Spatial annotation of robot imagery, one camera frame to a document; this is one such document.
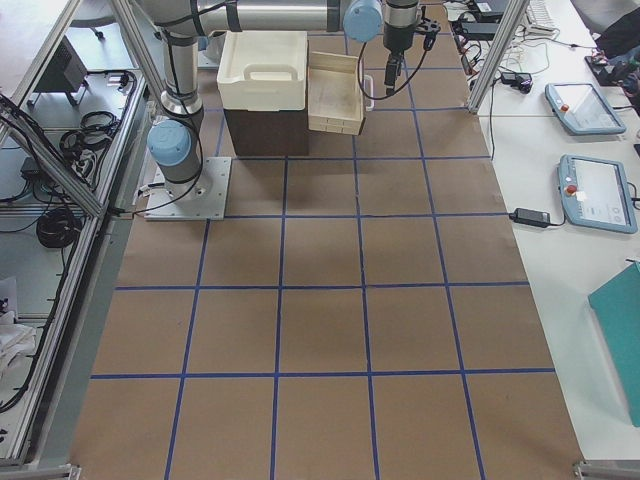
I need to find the white plastic tray box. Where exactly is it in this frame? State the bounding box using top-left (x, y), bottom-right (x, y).
top-left (217, 31), bottom-right (307, 111)

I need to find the teal folder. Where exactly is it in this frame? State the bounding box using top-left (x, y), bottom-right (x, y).
top-left (588, 262), bottom-right (639, 427)

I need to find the blue teach pendant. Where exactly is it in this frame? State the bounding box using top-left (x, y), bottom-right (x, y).
top-left (544, 83), bottom-right (626, 135)
top-left (557, 154), bottom-right (638, 234)

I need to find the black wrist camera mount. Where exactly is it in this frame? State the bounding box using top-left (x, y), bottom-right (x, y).
top-left (415, 17), bottom-right (441, 52)

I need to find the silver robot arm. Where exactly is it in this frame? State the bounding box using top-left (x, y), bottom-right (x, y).
top-left (138, 1), bottom-right (419, 199)

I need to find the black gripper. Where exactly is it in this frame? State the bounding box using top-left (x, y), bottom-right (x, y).
top-left (383, 23), bottom-right (414, 96)

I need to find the wooden drawer with white handle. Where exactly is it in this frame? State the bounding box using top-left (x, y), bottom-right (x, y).
top-left (307, 51), bottom-right (365, 136)

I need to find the blue teach pendant far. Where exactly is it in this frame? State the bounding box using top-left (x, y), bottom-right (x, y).
top-left (544, 83), bottom-right (626, 135)

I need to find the aluminium frame post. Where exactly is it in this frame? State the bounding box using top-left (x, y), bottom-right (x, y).
top-left (467, 0), bottom-right (529, 114)

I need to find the black power adapter brick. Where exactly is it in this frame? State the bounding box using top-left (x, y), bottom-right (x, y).
top-left (509, 208), bottom-right (551, 228)

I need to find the white crumpled cloth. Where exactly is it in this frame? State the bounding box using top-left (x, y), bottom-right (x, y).
top-left (0, 277), bottom-right (37, 381)

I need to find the black electronics box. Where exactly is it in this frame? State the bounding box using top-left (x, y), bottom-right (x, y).
top-left (34, 36), bottom-right (88, 106)

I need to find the dark wooden drawer cabinet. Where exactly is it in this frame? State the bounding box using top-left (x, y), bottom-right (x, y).
top-left (224, 109), bottom-right (309, 157)

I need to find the black coiled cable bundle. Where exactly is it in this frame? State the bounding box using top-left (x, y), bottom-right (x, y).
top-left (35, 207), bottom-right (82, 250)

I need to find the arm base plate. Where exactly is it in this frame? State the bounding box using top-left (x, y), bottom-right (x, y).
top-left (143, 157), bottom-right (232, 221)

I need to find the blue teach pendant near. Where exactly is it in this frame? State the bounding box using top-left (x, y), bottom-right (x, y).
top-left (557, 154), bottom-right (638, 234)

